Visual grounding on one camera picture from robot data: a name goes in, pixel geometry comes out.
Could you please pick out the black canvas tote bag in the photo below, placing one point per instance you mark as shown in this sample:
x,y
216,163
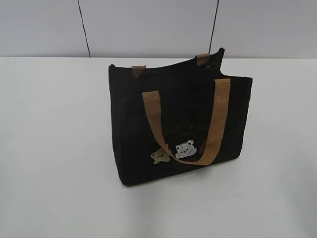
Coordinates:
x,y
177,118

